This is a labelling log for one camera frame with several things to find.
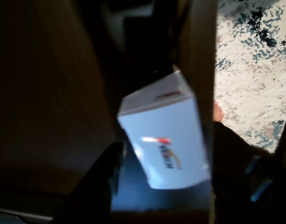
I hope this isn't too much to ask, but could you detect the white blue patterned rug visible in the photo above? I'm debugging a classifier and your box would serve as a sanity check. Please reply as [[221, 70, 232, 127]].
[[214, 0, 286, 154]]

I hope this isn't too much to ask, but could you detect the person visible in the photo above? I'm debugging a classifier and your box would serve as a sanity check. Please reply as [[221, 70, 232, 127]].
[[214, 101, 225, 123]]

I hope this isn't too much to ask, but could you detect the white and black servo box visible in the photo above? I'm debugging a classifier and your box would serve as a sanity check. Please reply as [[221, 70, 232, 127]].
[[116, 70, 211, 190]]

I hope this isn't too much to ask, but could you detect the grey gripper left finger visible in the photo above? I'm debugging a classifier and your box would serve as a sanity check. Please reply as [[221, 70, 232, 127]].
[[69, 140, 125, 224]]

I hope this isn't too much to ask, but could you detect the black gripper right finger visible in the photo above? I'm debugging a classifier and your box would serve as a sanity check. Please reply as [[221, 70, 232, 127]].
[[212, 120, 286, 224]]

